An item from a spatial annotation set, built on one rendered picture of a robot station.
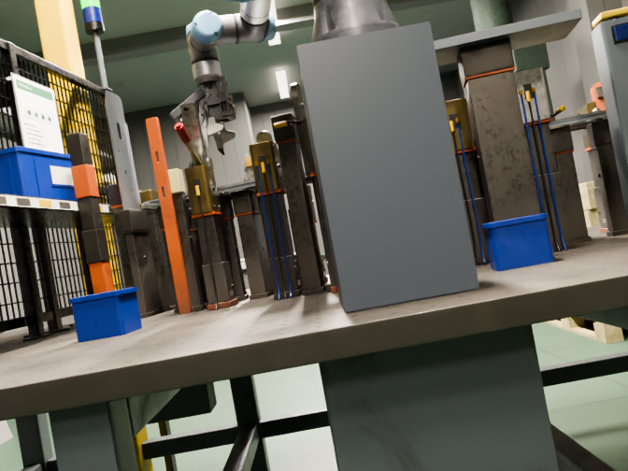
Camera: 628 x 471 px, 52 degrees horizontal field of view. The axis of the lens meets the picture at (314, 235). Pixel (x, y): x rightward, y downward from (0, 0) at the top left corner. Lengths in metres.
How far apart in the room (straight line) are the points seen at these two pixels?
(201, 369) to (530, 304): 0.41
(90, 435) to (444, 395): 0.47
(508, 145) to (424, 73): 0.42
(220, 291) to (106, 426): 0.74
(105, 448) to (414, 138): 0.60
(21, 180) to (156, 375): 0.90
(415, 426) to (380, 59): 0.53
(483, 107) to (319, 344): 0.72
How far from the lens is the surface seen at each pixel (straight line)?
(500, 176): 1.35
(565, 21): 1.40
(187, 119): 1.65
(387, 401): 0.91
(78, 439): 0.92
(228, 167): 8.94
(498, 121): 1.36
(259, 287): 1.69
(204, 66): 1.80
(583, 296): 0.86
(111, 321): 1.36
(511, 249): 1.23
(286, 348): 0.80
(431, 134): 0.96
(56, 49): 2.55
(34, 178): 1.67
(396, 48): 0.98
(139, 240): 1.85
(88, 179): 1.72
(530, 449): 0.97
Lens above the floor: 0.80
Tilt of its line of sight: 1 degrees up
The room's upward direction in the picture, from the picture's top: 10 degrees counter-clockwise
